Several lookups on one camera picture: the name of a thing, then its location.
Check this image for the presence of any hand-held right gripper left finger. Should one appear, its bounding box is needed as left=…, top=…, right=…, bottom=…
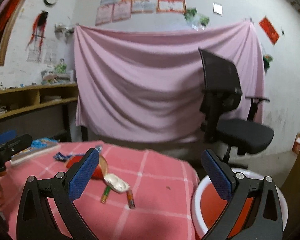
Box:
left=16, top=148, right=100, bottom=240

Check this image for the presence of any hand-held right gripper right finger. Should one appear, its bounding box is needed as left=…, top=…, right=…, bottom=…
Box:
left=201, top=148, right=284, bottom=240

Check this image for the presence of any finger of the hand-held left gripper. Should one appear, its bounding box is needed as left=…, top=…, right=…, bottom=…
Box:
left=0, top=133, right=33, bottom=156
left=0, top=129, right=18, bottom=145

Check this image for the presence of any red cup with peel lid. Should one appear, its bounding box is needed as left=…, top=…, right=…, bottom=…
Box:
left=65, top=154, right=109, bottom=181

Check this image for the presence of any orange bucket with white rim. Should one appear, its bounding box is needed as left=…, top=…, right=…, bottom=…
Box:
left=191, top=169, right=289, bottom=240

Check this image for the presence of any blue cover book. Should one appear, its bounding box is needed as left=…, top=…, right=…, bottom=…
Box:
left=10, top=137, right=62, bottom=167

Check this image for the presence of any blue crumpled wrapper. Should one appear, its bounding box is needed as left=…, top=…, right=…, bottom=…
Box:
left=52, top=152, right=72, bottom=163

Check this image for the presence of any small green battery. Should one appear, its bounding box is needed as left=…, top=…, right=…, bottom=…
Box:
left=100, top=186, right=112, bottom=204

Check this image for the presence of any wooden shelf desk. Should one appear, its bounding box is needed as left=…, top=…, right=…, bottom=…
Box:
left=0, top=83, right=79, bottom=143

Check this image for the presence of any small orange-brown battery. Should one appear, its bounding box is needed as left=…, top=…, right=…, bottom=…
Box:
left=126, top=189, right=136, bottom=209

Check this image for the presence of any pink checked tablecloth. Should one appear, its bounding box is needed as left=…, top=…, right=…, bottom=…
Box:
left=0, top=141, right=201, bottom=240

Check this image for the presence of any stack of books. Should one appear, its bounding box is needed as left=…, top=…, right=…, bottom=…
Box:
left=41, top=69, right=74, bottom=84

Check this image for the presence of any glass jar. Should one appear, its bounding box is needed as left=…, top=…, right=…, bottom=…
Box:
left=54, top=58, right=67, bottom=73

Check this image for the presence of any small cardboard box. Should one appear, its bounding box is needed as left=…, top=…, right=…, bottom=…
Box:
left=292, top=133, right=300, bottom=154

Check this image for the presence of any black office chair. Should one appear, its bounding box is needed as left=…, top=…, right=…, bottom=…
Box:
left=198, top=49, right=275, bottom=171

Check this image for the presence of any pink hanging sheet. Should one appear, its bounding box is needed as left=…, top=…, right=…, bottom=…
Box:
left=73, top=21, right=266, bottom=143

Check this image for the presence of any green hanging hat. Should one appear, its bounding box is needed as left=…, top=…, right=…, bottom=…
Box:
left=262, top=54, right=274, bottom=68

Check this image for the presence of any green photo print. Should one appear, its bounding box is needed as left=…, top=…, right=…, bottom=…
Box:
left=184, top=8, right=198, bottom=22
left=192, top=15, right=210, bottom=31

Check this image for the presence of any wooden window frame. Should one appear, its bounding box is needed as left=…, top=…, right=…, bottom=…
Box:
left=0, top=0, right=38, bottom=67

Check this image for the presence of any paper wall calendar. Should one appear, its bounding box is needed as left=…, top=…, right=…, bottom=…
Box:
left=26, top=42, right=54, bottom=64

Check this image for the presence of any red tassel wall decoration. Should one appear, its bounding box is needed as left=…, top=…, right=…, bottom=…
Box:
left=26, top=10, right=49, bottom=51

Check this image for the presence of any metal wall shelf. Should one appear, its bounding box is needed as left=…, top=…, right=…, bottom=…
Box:
left=54, top=23, right=75, bottom=36

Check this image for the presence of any red paper wall poster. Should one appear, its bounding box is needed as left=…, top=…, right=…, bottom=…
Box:
left=258, top=16, right=280, bottom=46

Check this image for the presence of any group of wall certificates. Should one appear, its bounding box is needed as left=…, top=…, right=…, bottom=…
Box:
left=95, top=0, right=203, bottom=27

